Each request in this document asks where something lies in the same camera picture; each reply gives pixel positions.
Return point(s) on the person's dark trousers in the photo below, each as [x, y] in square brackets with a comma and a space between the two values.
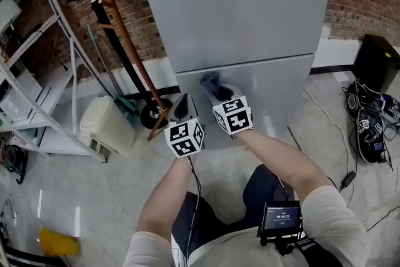
[203, 222]

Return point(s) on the black cabinet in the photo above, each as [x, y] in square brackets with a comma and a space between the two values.
[378, 62]

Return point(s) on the teal dustpan and broom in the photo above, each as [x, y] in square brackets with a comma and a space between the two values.
[126, 106]

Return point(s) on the black coat rack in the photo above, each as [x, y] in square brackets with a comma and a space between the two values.
[153, 114]

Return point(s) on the white table lamp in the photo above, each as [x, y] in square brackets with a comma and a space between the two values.
[9, 12]

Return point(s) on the white metal shelving rack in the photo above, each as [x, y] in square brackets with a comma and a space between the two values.
[73, 72]

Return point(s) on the person's right forearm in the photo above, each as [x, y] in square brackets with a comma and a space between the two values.
[281, 159]

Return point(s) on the black power adapter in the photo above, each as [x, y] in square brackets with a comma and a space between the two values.
[348, 179]

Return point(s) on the black canister vacuum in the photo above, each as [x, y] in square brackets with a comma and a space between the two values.
[15, 162]

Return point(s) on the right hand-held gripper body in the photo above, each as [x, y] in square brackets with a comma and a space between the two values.
[234, 117]

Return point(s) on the yellow bucket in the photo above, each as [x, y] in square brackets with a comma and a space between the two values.
[59, 242]

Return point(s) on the grey blue cleaning cloth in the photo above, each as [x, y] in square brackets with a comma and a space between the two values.
[212, 84]

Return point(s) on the light grey refrigerator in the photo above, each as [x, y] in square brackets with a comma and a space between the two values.
[234, 9]

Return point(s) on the chest-mounted black screen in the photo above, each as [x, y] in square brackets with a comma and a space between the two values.
[279, 219]

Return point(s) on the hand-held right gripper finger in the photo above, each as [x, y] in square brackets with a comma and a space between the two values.
[232, 93]
[216, 101]

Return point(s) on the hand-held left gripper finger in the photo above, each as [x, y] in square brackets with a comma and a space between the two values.
[174, 112]
[192, 111]

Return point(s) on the beige trash bin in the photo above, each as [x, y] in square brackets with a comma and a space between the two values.
[106, 128]

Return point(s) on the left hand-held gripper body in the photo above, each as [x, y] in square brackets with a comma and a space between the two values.
[184, 139]

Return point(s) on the person's left forearm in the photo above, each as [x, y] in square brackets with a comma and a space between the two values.
[159, 197]

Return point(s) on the black grey stool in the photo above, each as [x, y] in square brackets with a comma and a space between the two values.
[22, 254]

